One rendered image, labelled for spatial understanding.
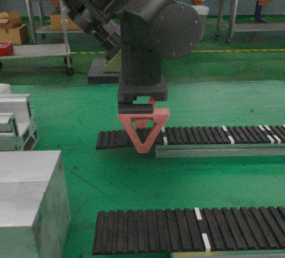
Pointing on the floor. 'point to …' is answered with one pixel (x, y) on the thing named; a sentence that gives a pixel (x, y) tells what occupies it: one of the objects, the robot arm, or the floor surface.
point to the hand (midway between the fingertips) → (141, 134)
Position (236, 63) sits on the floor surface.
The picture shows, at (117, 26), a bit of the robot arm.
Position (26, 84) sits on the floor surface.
